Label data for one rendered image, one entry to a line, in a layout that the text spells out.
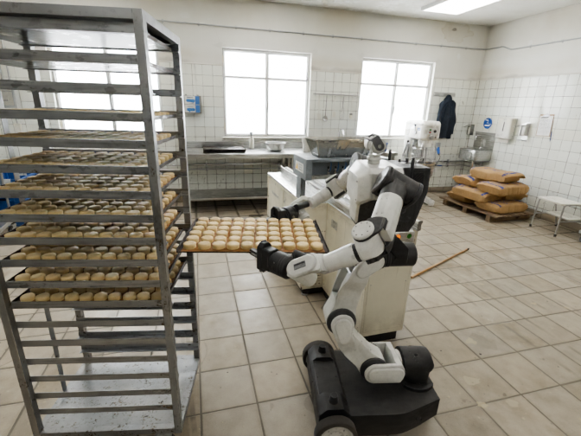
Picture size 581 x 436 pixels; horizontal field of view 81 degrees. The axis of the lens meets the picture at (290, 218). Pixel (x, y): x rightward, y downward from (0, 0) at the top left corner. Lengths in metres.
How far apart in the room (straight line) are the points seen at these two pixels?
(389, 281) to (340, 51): 4.51
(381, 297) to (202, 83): 4.29
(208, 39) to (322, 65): 1.80
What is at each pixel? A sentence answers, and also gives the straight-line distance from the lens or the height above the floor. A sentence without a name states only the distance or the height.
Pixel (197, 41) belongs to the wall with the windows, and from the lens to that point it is 5.70.
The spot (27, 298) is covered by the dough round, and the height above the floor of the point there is 0.79.
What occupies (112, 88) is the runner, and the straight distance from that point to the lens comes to 1.32.
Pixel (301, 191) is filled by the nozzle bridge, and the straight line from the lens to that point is 2.71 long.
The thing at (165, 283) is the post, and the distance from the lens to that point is 1.42.
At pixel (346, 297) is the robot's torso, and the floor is 0.71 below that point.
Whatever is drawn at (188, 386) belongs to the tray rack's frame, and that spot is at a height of 0.15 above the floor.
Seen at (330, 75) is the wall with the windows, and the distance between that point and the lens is 6.07.
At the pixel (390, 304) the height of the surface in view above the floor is 0.31.
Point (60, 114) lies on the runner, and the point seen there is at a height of 1.50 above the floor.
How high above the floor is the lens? 1.56
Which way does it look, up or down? 18 degrees down
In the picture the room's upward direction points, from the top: 2 degrees clockwise
